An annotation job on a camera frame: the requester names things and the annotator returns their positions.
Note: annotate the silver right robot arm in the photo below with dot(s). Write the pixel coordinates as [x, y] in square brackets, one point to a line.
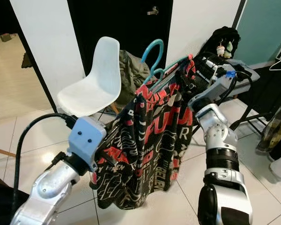
[220, 136]

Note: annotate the dark small floor mat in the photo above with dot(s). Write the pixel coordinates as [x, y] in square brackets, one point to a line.
[27, 60]

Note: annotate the small plush toy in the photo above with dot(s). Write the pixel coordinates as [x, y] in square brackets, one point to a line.
[225, 49]

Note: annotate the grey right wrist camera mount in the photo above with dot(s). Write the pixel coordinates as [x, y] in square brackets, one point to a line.
[218, 86]

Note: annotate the black backpack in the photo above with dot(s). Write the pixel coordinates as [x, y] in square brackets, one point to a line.
[225, 35]

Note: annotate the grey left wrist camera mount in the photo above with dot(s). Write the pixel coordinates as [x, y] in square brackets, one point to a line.
[86, 138]

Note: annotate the black glossy helmet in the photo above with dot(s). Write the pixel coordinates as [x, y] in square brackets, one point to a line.
[213, 64]

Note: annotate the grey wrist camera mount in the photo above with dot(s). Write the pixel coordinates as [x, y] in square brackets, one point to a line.
[218, 86]
[86, 138]

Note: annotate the olive green beanbag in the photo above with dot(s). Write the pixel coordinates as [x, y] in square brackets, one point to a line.
[133, 75]

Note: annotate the teal green plastic hanger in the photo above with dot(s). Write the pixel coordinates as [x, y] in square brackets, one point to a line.
[152, 49]

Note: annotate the red black printed garment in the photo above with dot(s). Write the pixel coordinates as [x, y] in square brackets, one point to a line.
[150, 136]

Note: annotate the grey padded seat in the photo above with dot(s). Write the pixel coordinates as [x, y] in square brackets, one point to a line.
[246, 70]

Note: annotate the olive plaid garment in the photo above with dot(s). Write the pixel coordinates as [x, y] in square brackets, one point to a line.
[274, 126]

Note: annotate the black door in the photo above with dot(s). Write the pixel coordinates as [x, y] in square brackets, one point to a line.
[122, 37]

